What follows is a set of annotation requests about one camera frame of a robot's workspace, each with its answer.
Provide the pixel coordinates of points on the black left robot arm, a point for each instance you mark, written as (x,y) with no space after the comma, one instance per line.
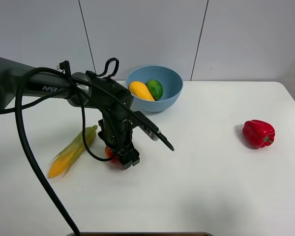
(86,90)

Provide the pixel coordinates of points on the blue plastic bowl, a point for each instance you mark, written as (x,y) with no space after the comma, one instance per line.
(171,82)

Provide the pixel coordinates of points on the green lime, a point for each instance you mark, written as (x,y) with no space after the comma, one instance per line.
(155,88)

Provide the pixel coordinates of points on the red apple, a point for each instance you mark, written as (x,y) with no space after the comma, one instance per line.
(114,159)

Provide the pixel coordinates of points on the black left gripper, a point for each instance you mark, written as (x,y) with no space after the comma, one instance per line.
(116,132)

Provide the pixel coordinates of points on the yellow mango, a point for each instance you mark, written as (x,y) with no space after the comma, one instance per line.
(140,90)

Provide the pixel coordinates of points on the corn cob with husk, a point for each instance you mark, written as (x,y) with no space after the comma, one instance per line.
(63,161)

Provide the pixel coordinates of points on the red bell pepper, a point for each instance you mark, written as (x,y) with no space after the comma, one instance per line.
(258,133)

